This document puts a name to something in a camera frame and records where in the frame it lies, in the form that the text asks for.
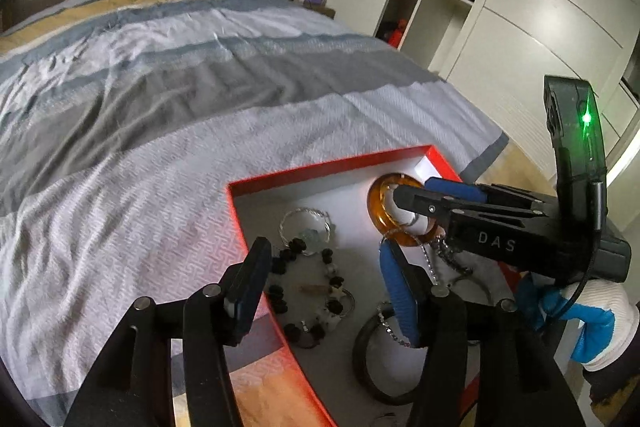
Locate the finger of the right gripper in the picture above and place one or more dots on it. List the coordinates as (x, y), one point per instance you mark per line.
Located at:
(436, 201)
(462, 189)

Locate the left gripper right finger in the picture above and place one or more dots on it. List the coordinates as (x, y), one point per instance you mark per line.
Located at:
(519, 383)

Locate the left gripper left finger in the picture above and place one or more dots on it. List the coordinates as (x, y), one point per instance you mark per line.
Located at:
(129, 384)

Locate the amber orange bangle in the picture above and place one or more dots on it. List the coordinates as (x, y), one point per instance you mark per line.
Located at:
(410, 231)

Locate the thin gold wire bangle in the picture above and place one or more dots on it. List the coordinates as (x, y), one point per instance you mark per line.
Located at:
(464, 280)

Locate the red jewelry box tray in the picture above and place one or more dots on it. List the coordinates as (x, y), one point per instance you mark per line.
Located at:
(342, 286)

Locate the twisted silver hoop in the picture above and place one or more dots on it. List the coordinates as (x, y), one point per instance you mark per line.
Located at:
(298, 219)

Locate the green stone pendant charm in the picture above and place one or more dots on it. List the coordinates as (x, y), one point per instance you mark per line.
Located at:
(313, 239)

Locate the right blue white gloved hand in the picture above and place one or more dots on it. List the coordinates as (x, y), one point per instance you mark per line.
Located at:
(609, 321)

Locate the wooden nightstand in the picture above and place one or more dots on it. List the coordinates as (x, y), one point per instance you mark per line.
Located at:
(323, 10)

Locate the striped duvet cover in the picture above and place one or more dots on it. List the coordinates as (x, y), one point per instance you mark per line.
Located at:
(123, 122)

